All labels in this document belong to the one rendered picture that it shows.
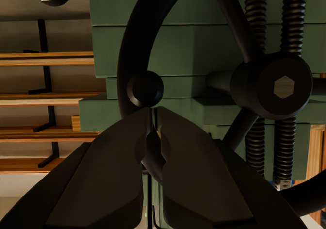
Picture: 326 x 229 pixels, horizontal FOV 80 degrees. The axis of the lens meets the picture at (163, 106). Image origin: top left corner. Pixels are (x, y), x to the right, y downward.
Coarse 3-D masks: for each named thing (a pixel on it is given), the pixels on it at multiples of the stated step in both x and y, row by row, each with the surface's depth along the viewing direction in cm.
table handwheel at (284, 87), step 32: (160, 0) 16; (224, 0) 17; (128, 32) 17; (128, 64) 17; (256, 64) 17; (288, 64) 16; (256, 96) 17; (288, 96) 17; (160, 160) 19; (288, 192) 21; (320, 192) 20
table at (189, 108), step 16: (96, 96) 43; (320, 96) 37; (80, 112) 36; (96, 112) 36; (112, 112) 37; (176, 112) 37; (192, 112) 36; (208, 112) 27; (224, 112) 28; (304, 112) 28; (320, 112) 28; (96, 128) 37
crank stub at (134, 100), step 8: (144, 72) 12; (152, 72) 12; (136, 80) 12; (144, 80) 12; (152, 80) 12; (160, 80) 12; (128, 88) 12; (136, 88) 12; (144, 88) 12; (152, 88) 12; (160, 88) 12; (128, 96) 13; (136, 96) 12; (144, 96) 12; (152, 96) 12; (160, 96) 12; (136, 104) 13; (144, 104) 12; (152, 104) 13
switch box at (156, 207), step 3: (156, 207) 88; (156, 210) 88; (156, 213) 88; (156, 216) 89; (156, 219) 89; (159, 219) 89; (156, 222) 89; (159, 222) 89; (153, 225) 89; (159, 225) 89
